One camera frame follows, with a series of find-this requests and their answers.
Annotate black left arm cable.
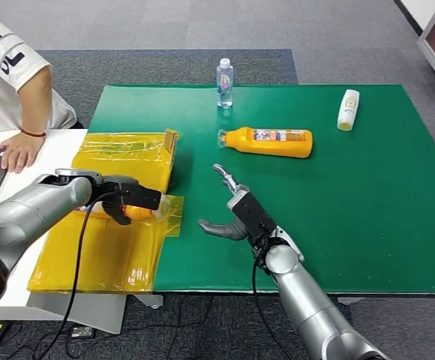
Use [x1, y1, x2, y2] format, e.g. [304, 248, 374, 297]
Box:
[33, 190, 128, 360]

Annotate floor power strip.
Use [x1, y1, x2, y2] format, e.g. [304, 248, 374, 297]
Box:
[70, 325, 97, 340]

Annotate white cream bottle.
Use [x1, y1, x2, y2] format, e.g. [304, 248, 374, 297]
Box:
[336, 89, 360, 132]

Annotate yellow film wrapped cardboard box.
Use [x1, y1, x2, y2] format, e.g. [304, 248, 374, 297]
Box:
[27, 129, 185, 294]

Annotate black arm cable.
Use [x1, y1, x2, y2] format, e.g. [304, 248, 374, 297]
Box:
[251, 257, 290, 360]
[33, 190, 128, 360]

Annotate clear water bottle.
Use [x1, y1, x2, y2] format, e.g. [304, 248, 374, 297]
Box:
[216, 58, 235, 110]

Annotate orange bottle with white cap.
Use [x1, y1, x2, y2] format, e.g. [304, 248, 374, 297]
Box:
[73, 195, 171, 223]

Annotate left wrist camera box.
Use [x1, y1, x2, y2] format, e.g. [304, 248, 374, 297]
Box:
[119, 182, 162, 212]

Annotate red bracelet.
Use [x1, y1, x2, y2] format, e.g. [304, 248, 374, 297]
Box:
[19, 127, 48, 139]

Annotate green table mat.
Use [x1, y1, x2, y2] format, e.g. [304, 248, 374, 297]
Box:
[88, 84, 435, 295]

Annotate grey table bracket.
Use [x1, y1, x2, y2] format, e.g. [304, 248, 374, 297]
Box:
[134, 294, 164, 309]

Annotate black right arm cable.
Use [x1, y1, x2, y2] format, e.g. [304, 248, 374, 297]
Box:
[251, 257, 290, 360]

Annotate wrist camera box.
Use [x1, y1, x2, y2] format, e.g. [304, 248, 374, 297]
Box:
[232, 190, 278, 250]
[119, 182, 162, 212]

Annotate orange bottle with clear cap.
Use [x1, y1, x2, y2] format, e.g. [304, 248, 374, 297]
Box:
[217, 126, 314, 160]

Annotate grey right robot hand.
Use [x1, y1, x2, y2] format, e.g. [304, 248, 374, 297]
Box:
[197, 163, 251, 242]

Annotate person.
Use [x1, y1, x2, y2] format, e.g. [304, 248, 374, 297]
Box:
[0, 4, 79, 175]

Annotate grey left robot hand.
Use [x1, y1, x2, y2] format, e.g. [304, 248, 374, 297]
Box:
[91, 175, 140, 226]

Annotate grey table support plate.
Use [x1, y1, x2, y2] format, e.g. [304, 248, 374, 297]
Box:
[26, 292, 128, 335]

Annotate person's hand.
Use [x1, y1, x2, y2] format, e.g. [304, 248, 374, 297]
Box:
[0, 131, 47, 175]

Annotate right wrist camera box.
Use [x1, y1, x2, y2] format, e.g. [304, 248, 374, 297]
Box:
[232, 190, 278, 250]

